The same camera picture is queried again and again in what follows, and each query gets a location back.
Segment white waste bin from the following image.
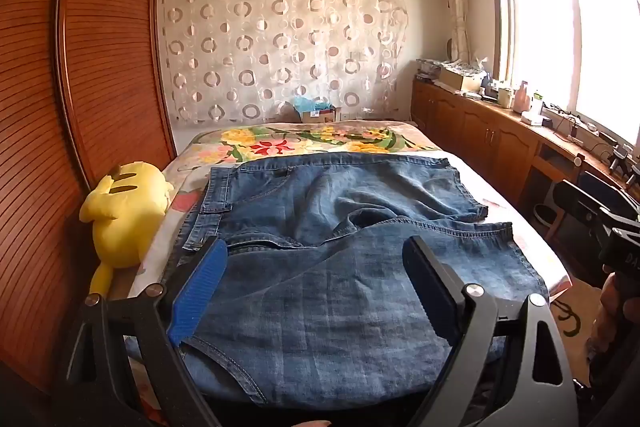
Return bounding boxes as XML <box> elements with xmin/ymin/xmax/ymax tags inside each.
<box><xmin>532</xmin><ymin>204</ymin><xmax>556</xmax><ymax>238</ymax></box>

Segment yellow plush toy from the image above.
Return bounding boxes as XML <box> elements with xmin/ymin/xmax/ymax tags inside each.
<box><xmin>80</xmin><ymin>161</ymin><xmax>168</xmax><ymax>298</ymax></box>

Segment person's right hand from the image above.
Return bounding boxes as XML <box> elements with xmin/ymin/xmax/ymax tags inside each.
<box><xmin>597</xmin><ymin>264</ymin><xmax>640</xmax><ymax>325</ymax></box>

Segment wooden slatted wardrobe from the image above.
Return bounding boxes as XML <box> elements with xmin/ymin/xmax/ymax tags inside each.
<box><xmin>0</xmin><ymin>0</ymin><xmax>177</xmax><ymax>408</ymax></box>

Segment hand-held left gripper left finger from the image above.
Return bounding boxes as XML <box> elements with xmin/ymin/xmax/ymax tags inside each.
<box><xmin>52</xmin><ymin>237</ymin><xmax>231</xmax><ymax>427</ymax></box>

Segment white flat device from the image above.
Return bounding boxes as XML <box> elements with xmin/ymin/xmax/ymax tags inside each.
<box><xmin>521</xmin><ymin>110</ymin><xmax>553</xmax><ymax>128</ymax></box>

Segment black chair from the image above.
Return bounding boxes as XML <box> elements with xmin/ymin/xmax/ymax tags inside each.
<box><xmin>547</xmin><ymin>170</ymin><xmax>640</xmax><ymax>243</ymax></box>

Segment bed with floral sheet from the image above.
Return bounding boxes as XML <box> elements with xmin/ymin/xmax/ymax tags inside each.
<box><xmin>107</xmin><ymin>120</ymin><xmax>573</xmax><ymax>427</ymax></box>

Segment wooden framed window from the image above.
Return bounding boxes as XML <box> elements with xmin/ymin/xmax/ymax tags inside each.
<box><xmin>482</xmin><ymin>0</ymin><xmax>640</xmax><ymax>133</ymax></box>

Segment cardboard box with clutter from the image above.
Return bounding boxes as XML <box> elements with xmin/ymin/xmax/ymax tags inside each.
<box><xmin>439</xmin><ymin>60</ymin><xmax>490</xmax><ymax>94</ymax></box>

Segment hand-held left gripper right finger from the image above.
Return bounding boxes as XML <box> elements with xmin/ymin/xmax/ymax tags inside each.
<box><xmin>402</xmin><ymin>234</ymin><xmax>583</xmax><ymax>427</ymax></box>

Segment small cardboard box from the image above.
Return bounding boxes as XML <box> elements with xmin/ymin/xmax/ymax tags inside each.
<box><xmin>300</xmin><ymin>104</ymin><xmax>341</xmax><ymax>124</ymax></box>

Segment light blue cloth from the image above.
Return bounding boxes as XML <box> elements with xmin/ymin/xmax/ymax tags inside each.
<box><xmin>292</xmin><ymin>96</ymin><xmax>326</xmax><ymax>113</ymax></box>

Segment circle patterned wall curtain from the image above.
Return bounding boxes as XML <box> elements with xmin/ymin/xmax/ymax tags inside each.
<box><xmin>159</xmin><ymin>0</ymin><xmax>411</xmax><ymax>125</ymax></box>

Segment blue denim pants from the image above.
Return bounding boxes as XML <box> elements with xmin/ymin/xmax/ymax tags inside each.
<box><xmin>160</xmin><ymin>151</ymin><xmax>551</xmax><ymax>408</ymax></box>

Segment long wooden cabinet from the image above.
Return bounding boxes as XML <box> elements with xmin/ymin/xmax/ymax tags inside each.
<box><xmin>411</xmin><ymin>77</ymin><xmax>640</xmax><ymax>218</ymax></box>

